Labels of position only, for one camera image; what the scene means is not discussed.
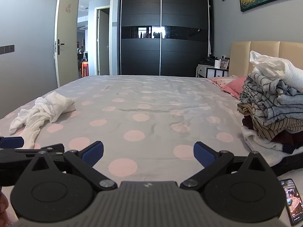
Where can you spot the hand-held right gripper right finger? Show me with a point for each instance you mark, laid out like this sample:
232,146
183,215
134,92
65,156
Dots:
203,155

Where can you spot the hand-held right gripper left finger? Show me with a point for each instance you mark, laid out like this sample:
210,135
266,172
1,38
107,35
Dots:
93,152

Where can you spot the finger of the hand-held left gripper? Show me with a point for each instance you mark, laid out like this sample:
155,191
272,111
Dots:
11,142
16,157

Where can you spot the white crinkle long-sleeve top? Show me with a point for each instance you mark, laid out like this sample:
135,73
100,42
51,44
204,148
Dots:
47,113

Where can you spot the person's left hand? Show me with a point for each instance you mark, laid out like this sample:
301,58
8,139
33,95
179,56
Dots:
3,204

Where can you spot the white folded towel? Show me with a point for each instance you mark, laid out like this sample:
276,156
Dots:
258,144

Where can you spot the beige striped folded garment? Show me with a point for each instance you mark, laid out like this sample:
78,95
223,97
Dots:
260,123

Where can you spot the grey pink-dotted bedsheet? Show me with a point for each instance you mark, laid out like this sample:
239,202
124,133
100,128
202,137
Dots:
151,104

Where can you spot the plain pink pillow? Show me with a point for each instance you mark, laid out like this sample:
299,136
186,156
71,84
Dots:
236,86

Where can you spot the pink dotted pillow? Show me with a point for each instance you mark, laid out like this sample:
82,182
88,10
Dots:
222,80

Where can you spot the white nightstand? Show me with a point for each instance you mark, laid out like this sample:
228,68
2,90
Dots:
210,72

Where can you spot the orange stool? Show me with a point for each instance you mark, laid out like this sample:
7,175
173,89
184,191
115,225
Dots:
84,69

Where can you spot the maroon folded garment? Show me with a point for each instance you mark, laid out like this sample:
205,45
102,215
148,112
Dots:
286,138

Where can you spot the dark cloth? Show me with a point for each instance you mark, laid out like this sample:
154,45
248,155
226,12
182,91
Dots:
290,163

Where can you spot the cream room door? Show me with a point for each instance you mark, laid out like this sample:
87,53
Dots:
67,59

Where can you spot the smartphone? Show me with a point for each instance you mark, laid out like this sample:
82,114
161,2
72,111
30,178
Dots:
293,201

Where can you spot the beige padded headboard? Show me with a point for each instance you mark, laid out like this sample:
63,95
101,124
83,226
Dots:
241,56

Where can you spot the black sliding-door wardrobe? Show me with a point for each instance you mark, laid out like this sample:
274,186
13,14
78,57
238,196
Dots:
142,59

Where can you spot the grey hallway door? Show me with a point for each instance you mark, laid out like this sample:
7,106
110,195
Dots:
103,47

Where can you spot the white folded sweater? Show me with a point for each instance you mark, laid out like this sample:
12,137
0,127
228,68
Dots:
279,68

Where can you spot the grey wall switch panel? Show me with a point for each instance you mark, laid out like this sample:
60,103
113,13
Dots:
7,49

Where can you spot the small photo frame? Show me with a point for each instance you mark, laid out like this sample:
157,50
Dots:
224,63

